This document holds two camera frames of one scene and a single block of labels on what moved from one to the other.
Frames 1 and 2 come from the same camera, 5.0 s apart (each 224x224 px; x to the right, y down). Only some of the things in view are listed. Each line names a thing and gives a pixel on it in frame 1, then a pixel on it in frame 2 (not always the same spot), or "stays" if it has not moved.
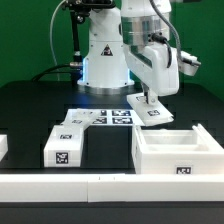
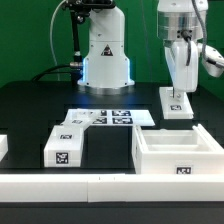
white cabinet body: (176, 152) stays
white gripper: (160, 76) -> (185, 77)
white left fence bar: (3, 146) stays
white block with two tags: (64, 147) stays
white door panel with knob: (149, 114) -> (175, 105)
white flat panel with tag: (77, 120) stays
